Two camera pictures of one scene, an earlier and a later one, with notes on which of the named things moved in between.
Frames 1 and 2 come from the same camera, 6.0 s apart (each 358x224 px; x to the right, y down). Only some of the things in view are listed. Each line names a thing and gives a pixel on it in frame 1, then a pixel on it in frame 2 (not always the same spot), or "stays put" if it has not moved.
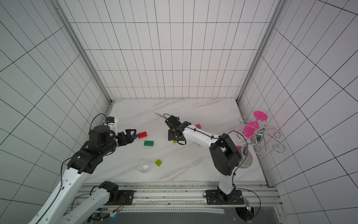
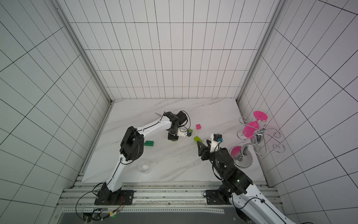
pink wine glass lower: x=249 y=129 stays put
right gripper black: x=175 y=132 → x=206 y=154
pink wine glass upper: x=260 y=115 stays put
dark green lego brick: x=148 y=143 stays put
